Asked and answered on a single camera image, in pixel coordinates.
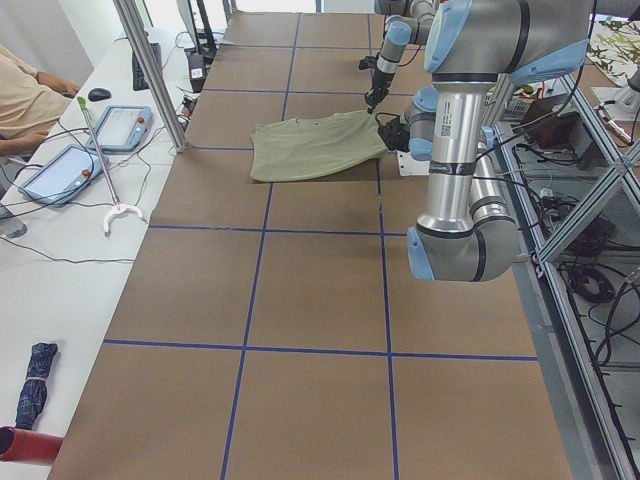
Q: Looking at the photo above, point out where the black keyboard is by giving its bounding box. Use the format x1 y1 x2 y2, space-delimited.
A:
131 41 163 92

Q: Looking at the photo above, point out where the blue teach pendant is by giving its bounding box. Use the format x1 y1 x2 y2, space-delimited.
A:
18 145 103 206
88 105 153 154

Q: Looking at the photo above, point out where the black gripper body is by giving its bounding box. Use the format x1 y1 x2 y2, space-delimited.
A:
365 68 395 108
378 117 410 153

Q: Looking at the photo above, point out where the seated person beige shirt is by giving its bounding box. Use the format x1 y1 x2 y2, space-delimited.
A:
1 46 80 156

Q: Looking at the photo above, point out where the white pedestal column base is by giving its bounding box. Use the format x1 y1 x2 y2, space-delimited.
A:
396 151 430 177

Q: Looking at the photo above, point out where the near blue teach pendant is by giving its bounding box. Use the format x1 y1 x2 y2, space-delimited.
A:
18 145 103 206

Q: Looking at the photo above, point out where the folded dark blue umbrella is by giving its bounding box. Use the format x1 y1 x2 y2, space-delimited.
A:
15 342 59 430

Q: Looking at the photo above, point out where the aluminium frame post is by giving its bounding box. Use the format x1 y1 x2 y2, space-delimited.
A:
113 0 187 153

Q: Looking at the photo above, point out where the reacher grabber stick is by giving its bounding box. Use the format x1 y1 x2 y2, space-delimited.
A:
76 96 147 238

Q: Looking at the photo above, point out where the olive green long-sleeve shirt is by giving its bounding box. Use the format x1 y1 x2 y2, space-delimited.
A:
250 110 387 183

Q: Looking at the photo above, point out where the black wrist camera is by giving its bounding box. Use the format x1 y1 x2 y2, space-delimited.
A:
358 55 378 70

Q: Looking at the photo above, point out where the far blue teach pendant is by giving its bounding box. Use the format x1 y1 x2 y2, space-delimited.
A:
88 105 153 154

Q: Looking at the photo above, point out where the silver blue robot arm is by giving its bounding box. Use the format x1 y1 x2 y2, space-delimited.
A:
367 1 596 282
358 0 440 113

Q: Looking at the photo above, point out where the red cylinder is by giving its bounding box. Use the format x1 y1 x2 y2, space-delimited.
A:
1 426 64 466

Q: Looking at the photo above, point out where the black computer mouse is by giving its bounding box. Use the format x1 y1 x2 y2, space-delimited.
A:
88 87 112 102

